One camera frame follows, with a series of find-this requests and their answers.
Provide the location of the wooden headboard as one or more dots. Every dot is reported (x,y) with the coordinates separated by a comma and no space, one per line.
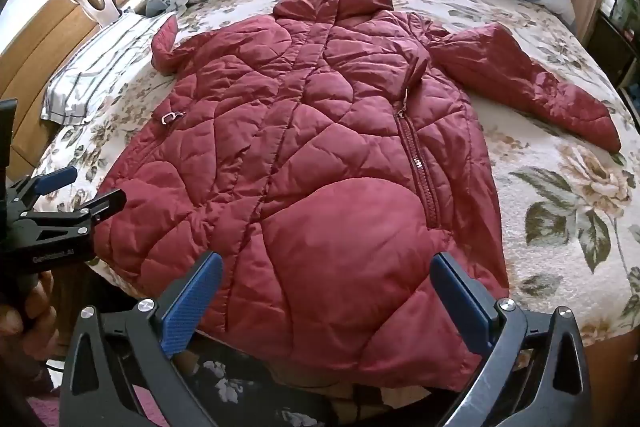
(50,32)

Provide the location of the dark floral cloth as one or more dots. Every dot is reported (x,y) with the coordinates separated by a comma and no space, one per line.
(230,387)

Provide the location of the red quilted puffer jacket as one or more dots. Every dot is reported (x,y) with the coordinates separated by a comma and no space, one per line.
(300,157)

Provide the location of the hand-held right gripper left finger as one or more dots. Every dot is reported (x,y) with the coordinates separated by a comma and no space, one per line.
(192,304)

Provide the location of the dark cluttered desk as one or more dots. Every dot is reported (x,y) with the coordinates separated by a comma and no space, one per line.
(617,42)

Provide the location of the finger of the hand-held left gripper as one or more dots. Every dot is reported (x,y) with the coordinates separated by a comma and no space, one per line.
(102,202)
(55,181)

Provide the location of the pink mat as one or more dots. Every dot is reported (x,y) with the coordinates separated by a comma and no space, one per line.
(42,412)

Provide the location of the striped white pillow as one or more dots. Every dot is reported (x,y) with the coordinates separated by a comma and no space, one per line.
(100,67)

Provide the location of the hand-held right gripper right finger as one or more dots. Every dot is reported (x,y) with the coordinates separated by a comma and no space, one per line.
(460,302)

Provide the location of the person's left hand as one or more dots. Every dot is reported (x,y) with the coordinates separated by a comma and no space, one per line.
(25,312)

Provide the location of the floral bed sheet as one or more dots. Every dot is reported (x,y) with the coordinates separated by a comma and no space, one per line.
(550,207)

